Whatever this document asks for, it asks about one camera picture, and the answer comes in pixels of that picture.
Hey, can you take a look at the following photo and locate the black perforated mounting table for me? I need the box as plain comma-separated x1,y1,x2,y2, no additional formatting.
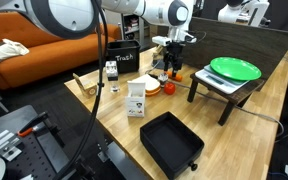
0,105,95,180

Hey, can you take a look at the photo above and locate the black trash bin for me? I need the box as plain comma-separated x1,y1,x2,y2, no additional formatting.
106,39,142,74

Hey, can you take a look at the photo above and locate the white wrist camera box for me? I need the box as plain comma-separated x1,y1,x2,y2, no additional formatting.
151,35,173,47

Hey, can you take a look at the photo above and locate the gray metal table frame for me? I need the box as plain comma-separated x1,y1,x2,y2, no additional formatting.
97,141,148,180

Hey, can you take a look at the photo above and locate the aluminium rail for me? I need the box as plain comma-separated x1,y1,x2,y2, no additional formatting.
0,129,23,163

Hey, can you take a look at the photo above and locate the orange sofa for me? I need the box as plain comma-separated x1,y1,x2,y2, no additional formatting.
0,11,123,91

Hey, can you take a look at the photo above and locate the white kitchen scale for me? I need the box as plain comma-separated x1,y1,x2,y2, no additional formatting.
194,64,252,95

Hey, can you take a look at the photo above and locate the gray braided cable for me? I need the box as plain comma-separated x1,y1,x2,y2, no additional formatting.
148,73,285,138

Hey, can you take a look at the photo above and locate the red toy tomato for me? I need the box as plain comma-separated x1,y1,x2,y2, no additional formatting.
163,82,177,96

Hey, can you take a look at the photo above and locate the metal storage shelf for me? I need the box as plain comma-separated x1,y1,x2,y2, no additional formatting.
120,13,152,48

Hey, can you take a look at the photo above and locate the small wooden block box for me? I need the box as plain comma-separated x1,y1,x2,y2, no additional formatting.
72,73,98,99

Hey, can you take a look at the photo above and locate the black drawer tray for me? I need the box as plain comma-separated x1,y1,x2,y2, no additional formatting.
139,111,205,180

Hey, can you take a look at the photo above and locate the white printed carton box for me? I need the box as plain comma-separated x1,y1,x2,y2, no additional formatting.
125,80,147,118

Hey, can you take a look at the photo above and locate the white cloth bag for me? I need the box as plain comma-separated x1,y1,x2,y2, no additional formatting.
0,38,30,61

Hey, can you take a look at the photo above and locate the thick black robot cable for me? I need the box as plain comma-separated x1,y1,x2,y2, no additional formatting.
52,0,109,180

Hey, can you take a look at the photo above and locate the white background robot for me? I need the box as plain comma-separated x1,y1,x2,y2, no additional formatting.
217,0,271,28

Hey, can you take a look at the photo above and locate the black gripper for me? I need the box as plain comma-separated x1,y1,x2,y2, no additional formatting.
163,41,186,78

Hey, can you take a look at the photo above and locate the small dark wooden stand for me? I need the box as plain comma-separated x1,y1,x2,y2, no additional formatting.
186,73,266,127

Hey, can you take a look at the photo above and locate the green round plate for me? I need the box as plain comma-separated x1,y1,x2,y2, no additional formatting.
209,56,262,82

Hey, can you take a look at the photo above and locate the orange handled black clamp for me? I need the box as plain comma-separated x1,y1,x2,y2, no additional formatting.
18,111,50,138

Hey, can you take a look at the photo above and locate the orange toy carrot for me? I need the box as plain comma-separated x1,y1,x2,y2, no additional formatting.
165,70,184,83

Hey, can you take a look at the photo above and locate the blue floor cable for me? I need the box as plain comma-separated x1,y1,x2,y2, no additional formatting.
267,171,285,180

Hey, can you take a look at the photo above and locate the toy bread slice stack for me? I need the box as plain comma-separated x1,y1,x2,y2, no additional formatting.
132,73,162,98

